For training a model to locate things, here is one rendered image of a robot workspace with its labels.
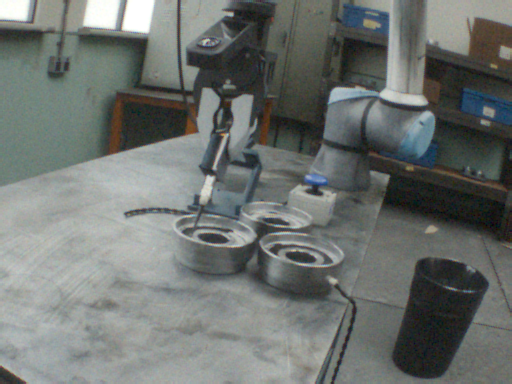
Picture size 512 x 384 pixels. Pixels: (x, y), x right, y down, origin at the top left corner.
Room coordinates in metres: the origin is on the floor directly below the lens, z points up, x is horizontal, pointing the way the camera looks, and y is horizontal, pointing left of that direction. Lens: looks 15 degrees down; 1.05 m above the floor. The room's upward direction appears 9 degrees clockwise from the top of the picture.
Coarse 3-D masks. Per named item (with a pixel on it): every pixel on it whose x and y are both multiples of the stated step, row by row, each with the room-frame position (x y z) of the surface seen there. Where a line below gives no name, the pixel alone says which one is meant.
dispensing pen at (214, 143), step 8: (232, 120) 0.64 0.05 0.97; (216, 136) 0.61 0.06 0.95; (224, 136) 0.61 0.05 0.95; (208, 144) 0.60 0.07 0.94; (216, 144) 0.60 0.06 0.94; (208, 152) 0.60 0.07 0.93; (216, 152) 0.59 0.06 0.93; (208, 160) 0.59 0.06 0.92; (200, 168) 0.59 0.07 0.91; (208, 168) 0.58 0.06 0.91; (208, 176) 0.59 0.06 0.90; (216, 176) 0.59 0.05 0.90; (208, 184) 0.59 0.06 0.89; (208, 192) 0.58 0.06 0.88; (200, 200) 0.58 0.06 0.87; (200, 208) 0.57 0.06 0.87; (192, 232) 0.56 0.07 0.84
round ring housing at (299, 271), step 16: (272, 240) 0.59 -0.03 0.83; (288, 240) 0.61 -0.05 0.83; (304, 240) 0.61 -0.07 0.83; (320, 240) 0.60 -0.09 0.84; (272, 256) 0.52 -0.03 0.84; (288, 256) 0.57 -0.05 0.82; (304, 256) 0.58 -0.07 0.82; (320, 256) 0.57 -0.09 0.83; (336, 256) 0.57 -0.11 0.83; (272, 272) 0.52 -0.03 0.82; (288, 272) 0.51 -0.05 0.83; (304, 272) 0.51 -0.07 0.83; (320, 272) 0.51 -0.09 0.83; (336, 272) 0.53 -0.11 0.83; (288, 288) 0.51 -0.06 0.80; (304, 288) 0.51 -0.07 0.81; (320, 288) 0.52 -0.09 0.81
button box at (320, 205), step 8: (296, 192) 0.80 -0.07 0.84; (304, 192) 0.81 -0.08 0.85; (312, 192) 0.80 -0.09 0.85; (320, 192) 0.81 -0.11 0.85; (328, 192) 0.84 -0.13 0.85; (288, 200) 0.79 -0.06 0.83; (296, 200) 0.79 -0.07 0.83; (304, 200) 0.79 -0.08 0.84; (312, 200) 0.78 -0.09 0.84; (320, 200) 0.78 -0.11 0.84; (328, 200) 0.78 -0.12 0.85; (304, 208) 0.78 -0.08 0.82; (312, 208) 0.78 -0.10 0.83; (320, 208) 0.78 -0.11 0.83; (328, 208) 0.78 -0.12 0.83; (312, 216) 0.78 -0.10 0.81; (320, 216) 0.78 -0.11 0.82; (328, 216) 0.79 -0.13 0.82; (320, 224) 0.78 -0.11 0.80
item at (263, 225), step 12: (252, 204) 0.71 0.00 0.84; (264, 204) 0.72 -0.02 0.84; (276, 204) 0.73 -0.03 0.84; (240, 216) 0.67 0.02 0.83; (264, 216) 0.69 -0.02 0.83; (276, 216) 0.70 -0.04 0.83; (288, 216) 0.72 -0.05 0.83; (300, 216) 0.71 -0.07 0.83; (252, 228) 0.64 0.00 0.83; (264, 228) 0.63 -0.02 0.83; (276, 228) 0.63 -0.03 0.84; (288, 228) 0.63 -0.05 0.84; (300, 228) 0.64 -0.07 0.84
